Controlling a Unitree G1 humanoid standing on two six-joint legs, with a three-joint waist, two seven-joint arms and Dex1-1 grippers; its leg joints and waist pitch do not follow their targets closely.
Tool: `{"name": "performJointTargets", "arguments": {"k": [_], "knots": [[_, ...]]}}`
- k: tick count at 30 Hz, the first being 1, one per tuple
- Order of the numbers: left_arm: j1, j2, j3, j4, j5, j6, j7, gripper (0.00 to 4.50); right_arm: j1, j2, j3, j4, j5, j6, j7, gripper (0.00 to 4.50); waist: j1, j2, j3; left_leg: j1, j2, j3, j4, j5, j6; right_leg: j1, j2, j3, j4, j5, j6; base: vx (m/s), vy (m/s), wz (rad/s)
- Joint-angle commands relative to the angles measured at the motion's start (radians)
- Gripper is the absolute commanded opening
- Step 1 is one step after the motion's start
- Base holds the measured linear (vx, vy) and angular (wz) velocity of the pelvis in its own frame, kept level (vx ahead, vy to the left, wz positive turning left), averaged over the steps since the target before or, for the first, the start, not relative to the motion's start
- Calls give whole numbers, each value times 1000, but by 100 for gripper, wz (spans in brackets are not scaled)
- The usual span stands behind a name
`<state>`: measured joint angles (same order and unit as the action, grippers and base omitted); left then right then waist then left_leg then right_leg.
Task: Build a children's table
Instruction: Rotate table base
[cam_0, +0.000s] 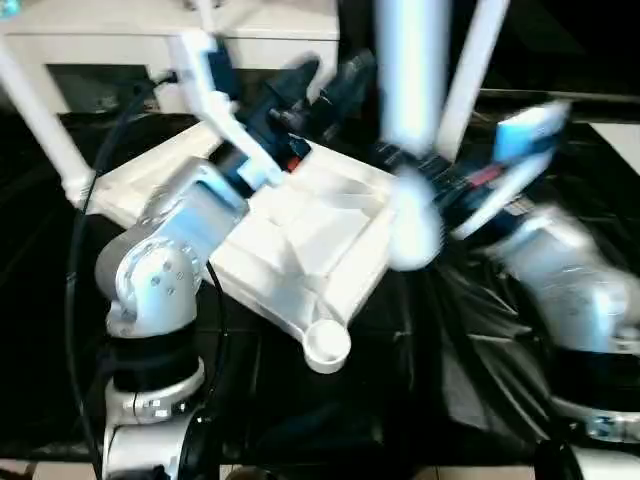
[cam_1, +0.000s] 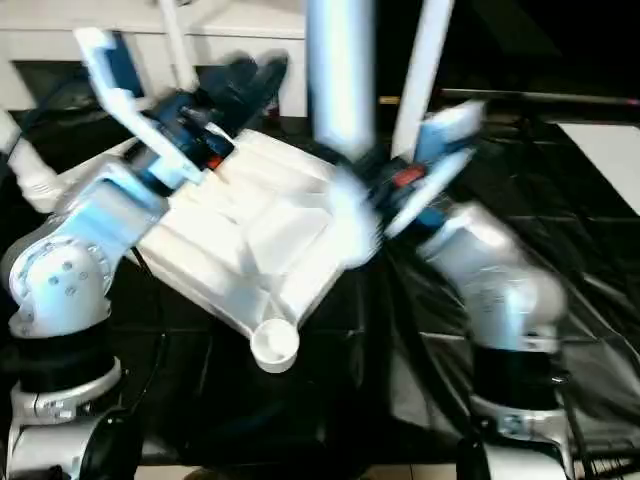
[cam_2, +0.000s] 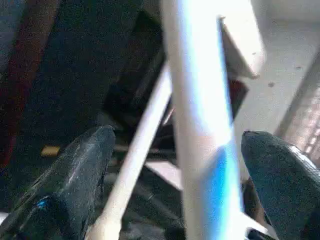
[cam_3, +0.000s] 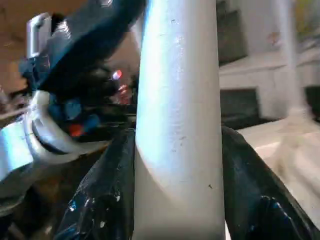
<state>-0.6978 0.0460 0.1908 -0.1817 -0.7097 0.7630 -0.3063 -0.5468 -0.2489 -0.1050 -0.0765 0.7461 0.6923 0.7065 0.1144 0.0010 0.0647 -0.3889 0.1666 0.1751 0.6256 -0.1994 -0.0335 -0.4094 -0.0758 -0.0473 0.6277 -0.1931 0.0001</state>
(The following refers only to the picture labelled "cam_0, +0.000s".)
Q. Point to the white plastic table leg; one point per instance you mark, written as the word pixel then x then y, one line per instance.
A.
pixel 210 12
pixel 45 120
pixel 410 80
pixel 472 70

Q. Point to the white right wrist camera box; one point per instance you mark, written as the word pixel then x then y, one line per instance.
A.
pixel 525 135

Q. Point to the black metal rail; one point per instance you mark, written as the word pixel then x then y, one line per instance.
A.
pixel 560 98

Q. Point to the light blue plastic pole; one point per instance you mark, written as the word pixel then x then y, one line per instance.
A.
pixel 8 8

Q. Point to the white flat board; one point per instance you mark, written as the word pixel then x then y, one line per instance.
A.
pixel 625 145

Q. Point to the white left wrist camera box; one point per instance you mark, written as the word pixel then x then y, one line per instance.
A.
pixel 200 60

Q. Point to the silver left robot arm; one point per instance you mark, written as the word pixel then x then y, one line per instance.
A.
pixel 160 280

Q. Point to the white plastic table top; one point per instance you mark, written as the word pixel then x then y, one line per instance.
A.
pixel 300 240

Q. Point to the black mat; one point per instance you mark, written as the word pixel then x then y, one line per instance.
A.
pixel 330 420

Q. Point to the white cabinet with glass doors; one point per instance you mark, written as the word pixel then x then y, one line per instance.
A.
pixel 100 45

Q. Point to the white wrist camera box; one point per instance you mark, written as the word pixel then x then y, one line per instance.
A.
pixel 200 60
pixel 525 135

